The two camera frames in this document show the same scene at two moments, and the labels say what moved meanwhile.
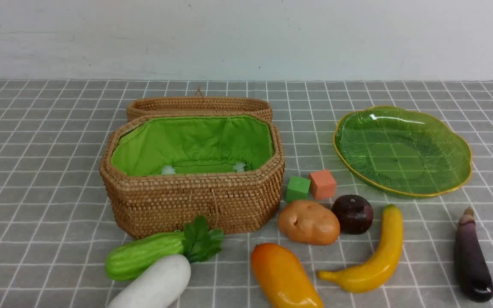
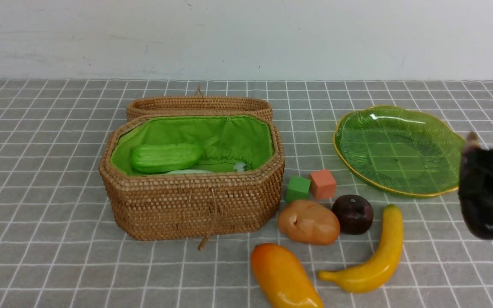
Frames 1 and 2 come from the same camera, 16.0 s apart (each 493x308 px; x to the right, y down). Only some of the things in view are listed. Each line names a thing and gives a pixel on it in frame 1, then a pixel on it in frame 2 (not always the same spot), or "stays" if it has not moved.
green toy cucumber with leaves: [133, 256] → [152, 158]
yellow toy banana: [374, 272] stays
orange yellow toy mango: [283, 280] stays
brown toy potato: [309, 222] stays
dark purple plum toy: [354, 212] stays
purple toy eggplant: [473, 277] → [481, 207]
